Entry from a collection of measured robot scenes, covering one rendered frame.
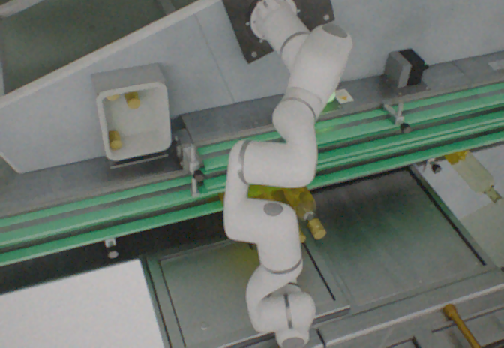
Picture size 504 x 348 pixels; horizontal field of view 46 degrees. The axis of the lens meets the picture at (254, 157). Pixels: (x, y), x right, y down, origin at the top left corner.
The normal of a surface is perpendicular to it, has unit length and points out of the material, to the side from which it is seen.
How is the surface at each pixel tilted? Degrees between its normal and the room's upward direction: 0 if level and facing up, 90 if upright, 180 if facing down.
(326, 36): 91
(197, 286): 90
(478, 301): 90
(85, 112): 0
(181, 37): 0
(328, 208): 89
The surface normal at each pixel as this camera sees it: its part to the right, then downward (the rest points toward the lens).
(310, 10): 0.37, 0.66
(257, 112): 0.04, -0.73
